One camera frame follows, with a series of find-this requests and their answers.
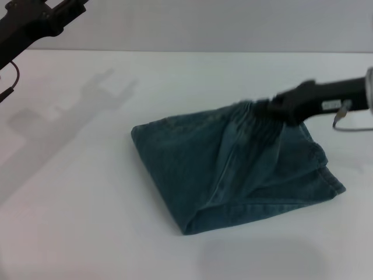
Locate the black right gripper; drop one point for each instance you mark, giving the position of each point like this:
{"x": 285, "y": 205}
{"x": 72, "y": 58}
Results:
{"x": 320, "y": 100}

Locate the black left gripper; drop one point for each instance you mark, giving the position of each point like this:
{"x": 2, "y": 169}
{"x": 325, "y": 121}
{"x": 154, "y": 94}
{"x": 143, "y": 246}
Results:
{"x": 26, "y": 32}

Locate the blue denim shorts cartoon patch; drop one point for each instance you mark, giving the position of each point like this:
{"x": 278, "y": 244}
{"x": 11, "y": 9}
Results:
{"x": 227, "y": 169}

